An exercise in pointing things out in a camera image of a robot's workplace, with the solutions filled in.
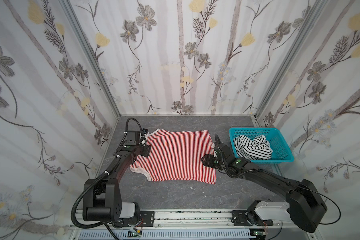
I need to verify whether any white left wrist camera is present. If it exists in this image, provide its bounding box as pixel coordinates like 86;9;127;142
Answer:
140;129;149;146

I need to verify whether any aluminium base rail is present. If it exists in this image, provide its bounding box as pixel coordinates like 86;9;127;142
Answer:
67;208;319;233

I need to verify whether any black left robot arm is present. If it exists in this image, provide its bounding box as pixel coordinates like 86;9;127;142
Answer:
82;145;152;224

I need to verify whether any black white striped tank top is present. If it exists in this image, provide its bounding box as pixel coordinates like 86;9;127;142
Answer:
233;135;273;160

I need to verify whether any red white striped tank top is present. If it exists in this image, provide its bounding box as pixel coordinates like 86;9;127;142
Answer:
130;129;216;185

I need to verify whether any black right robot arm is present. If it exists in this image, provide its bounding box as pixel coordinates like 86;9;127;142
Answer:
201;136;328;233

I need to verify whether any white slotted cable duct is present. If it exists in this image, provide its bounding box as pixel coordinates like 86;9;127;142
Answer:
76;229;256;240

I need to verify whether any black corrugated cable conduit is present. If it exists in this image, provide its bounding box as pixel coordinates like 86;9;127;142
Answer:
70;117;145;229

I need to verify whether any teal plastic basket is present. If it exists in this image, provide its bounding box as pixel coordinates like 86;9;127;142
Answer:
229;128;294;165

